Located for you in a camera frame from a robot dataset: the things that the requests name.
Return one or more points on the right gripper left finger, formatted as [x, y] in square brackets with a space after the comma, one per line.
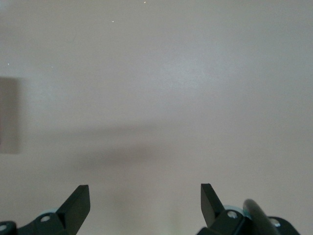
[66, 218]

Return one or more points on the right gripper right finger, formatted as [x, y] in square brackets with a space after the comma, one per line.
[217, 218]

